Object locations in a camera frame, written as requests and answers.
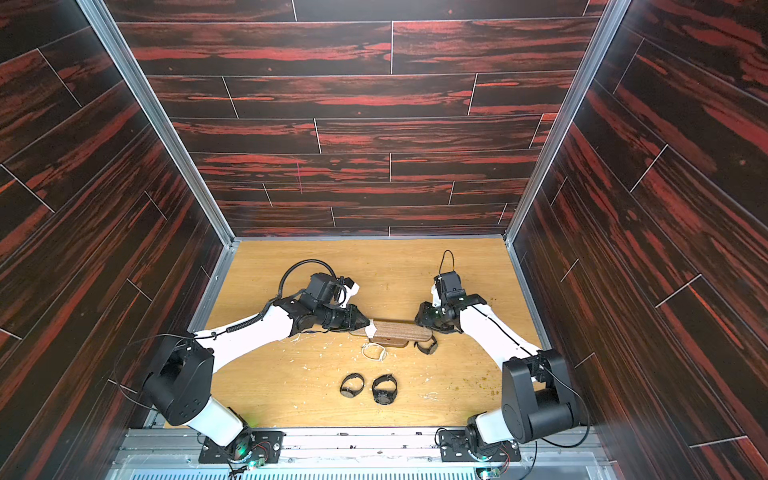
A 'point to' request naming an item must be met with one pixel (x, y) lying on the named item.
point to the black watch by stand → (427, 351)
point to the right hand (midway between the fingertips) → (428, 318)
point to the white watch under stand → (383, 355)
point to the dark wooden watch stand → (396, 334)
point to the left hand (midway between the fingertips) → (370, 324)
